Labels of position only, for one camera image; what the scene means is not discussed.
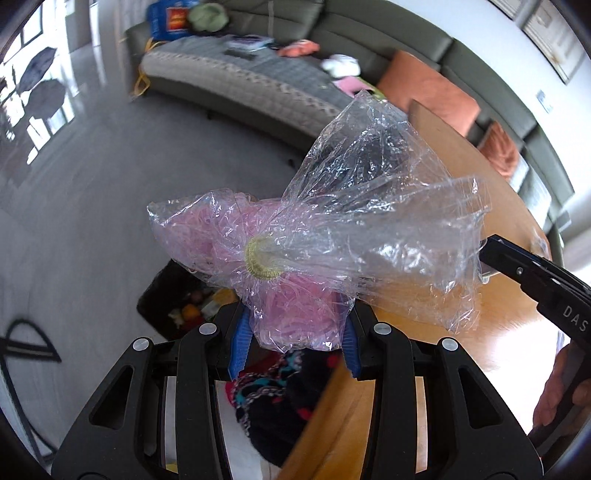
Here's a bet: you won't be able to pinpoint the large orange pillow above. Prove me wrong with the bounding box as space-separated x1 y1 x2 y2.
376 50 481 137

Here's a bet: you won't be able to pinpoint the green hat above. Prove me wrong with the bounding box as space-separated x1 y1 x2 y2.
187 4 230 33

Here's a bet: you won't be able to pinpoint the pink booklet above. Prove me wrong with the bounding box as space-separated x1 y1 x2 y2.
335 76 370 98

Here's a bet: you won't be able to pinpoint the dark green leather sofa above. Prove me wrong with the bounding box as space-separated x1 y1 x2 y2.
124 0 575 241

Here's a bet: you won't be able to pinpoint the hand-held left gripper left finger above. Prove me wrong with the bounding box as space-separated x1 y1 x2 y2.
52 300 254 480

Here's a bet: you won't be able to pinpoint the stack of booklets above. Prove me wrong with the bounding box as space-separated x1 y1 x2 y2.
226 34 276 52

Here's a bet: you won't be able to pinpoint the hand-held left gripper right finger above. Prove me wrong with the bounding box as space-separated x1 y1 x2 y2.
342 302 543 480

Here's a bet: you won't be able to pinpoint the small orange pillow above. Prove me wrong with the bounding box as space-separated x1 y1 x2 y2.
478 121 525 181

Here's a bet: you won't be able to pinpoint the blue shopping bag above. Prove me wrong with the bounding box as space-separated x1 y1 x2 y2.
147 0 195 42

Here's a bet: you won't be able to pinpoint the white plush toy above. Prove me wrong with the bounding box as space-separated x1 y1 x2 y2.
321 54 361 77

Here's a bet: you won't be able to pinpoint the person's right hand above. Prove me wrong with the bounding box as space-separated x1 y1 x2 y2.
533 344 578 428

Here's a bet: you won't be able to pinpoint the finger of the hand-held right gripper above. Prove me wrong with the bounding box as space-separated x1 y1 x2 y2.
480 235 562 304

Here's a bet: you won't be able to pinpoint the pink plush toy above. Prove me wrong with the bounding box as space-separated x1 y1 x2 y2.
277 39 322 59

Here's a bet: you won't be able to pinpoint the yellow cable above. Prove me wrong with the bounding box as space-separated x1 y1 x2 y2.
131 39 153 98

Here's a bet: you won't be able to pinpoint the black bag lined trash bin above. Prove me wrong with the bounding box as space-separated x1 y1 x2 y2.
136 258 241 343

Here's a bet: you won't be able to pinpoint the wooden table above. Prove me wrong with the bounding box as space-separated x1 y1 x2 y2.
277 99 567 480

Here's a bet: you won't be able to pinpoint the blue patterned umbrella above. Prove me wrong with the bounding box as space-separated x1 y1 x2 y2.
16 46 59 91

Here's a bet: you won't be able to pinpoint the dark grey umbrella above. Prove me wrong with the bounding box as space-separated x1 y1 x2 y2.
23 79 68 121

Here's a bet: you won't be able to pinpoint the patterned fleece blanket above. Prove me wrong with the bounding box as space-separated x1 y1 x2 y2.
225 348 341 467

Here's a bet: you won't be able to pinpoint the wall picture frame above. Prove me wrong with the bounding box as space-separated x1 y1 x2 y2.
522 0 587 85

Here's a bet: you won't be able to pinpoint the grey quilted sofa cover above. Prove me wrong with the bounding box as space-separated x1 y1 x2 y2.
141 36 384 136

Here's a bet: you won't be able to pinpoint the clear plastic bag pink shreds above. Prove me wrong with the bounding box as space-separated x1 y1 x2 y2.
148 90 493 354

